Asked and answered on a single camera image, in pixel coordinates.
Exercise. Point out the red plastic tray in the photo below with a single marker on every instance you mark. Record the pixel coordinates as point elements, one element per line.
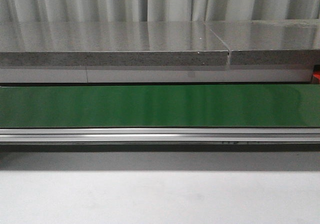
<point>315,77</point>

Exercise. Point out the green conveyor belt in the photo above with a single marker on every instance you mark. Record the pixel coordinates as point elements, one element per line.
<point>206,105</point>

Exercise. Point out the aluminium conveyor frame rail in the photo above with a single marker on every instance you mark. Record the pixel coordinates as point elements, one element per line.
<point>161,135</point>

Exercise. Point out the grey granite slab right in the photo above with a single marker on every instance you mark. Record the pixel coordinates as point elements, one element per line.
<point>270,42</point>

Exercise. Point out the grey granite slab left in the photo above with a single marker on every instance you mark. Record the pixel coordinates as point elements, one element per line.
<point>94,43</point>

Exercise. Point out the grey curtain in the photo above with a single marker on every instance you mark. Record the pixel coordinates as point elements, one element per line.
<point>157,10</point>

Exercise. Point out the grey granite slab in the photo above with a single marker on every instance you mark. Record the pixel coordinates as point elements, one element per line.
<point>270,42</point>
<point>94,43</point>

